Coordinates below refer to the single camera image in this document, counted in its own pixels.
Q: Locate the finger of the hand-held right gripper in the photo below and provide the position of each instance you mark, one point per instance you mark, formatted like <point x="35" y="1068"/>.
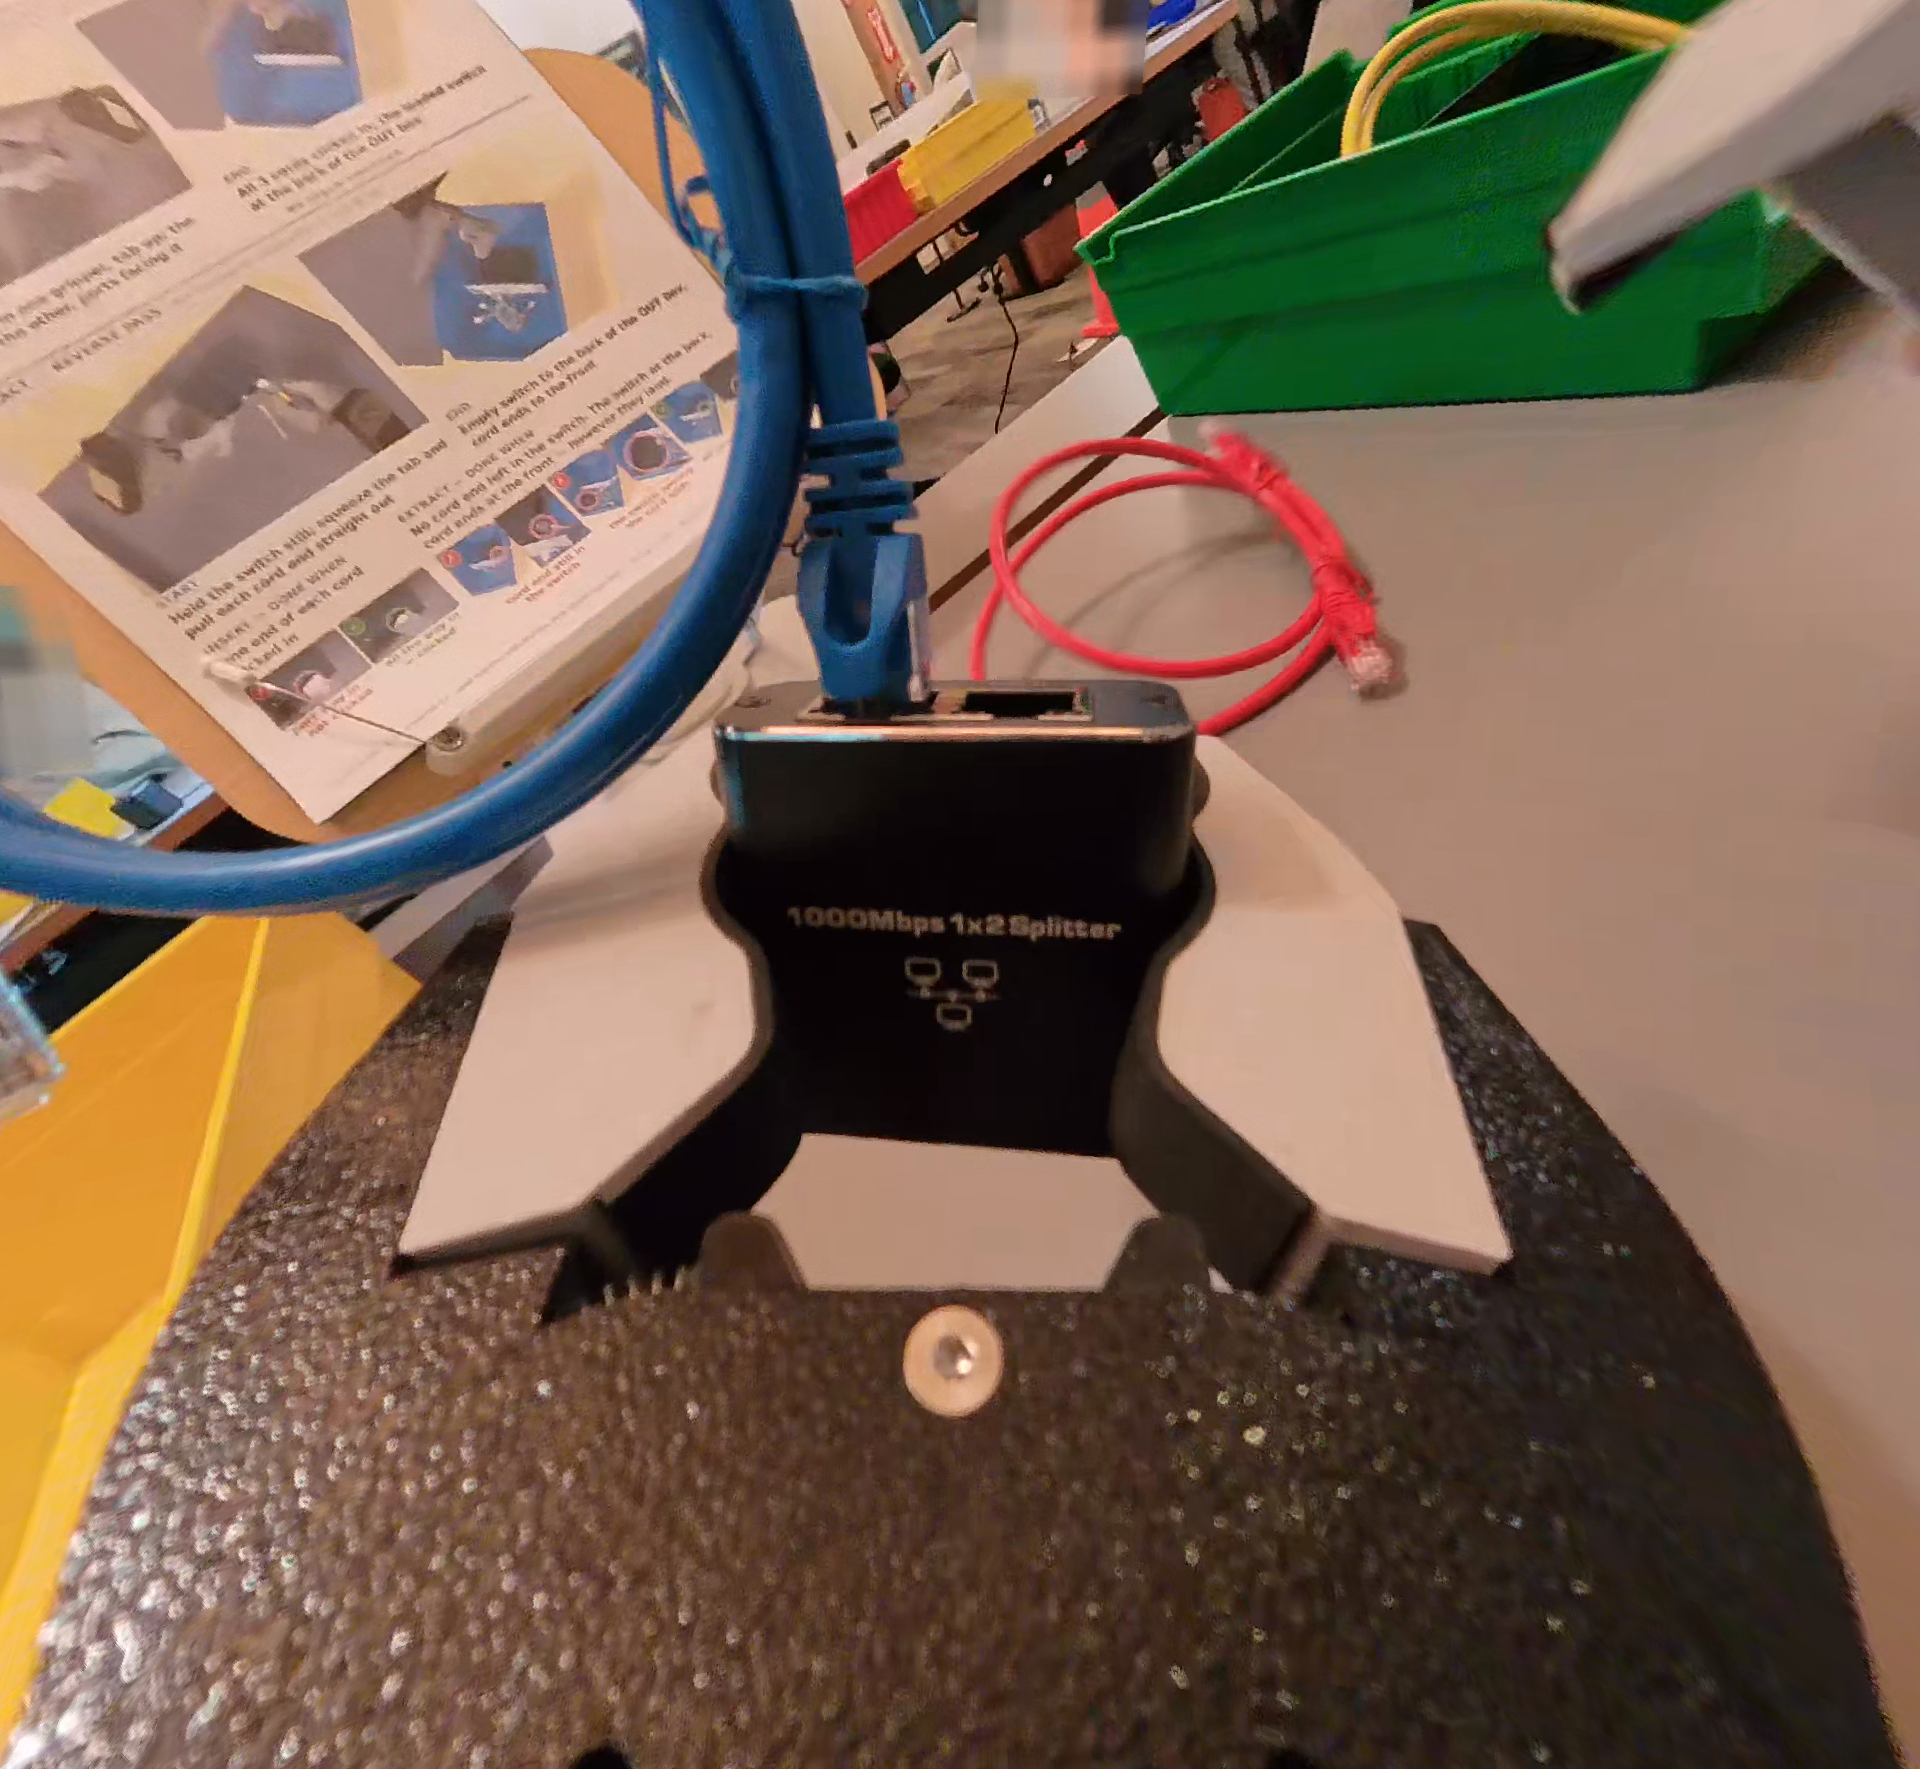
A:
<point x="1725" y="90"/>

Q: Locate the yellow parts tray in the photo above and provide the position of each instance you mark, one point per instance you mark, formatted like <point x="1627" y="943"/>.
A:
<point x="968" y="148"/>

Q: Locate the black ethernet splitter box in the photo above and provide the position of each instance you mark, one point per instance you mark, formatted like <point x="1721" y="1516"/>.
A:
<point x="960" y="824"/>

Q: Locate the wood-edged office table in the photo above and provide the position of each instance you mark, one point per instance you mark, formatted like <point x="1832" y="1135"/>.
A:
<point x="1108" y="119"/>

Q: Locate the green plastic bin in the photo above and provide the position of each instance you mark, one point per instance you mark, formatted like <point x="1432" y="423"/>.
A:
<point x="1350" y="299"/>

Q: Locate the wooden instruction board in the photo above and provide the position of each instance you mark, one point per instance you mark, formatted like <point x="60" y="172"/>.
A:
<point x="600" y="119"/>

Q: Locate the printed instruction sheet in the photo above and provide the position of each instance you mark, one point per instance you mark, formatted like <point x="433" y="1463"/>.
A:
<point x="496" y="104"/>

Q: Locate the yellow plastic bin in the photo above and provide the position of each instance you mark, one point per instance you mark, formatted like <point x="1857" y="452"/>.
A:
<point x="135" y="1199"/>

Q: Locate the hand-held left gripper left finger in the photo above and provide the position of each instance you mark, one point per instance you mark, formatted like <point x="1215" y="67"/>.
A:
<point x="600" y="1049"/>

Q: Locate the red parts tray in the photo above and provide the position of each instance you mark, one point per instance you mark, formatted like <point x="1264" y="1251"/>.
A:
<point x="878" y="216"/>

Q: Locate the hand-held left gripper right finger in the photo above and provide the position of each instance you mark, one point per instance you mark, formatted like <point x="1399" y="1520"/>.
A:
<point x="1320" y="1049"/>

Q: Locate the orange traffic cone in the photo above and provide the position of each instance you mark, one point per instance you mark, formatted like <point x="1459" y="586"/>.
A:
<point x="1103" y="283"/>

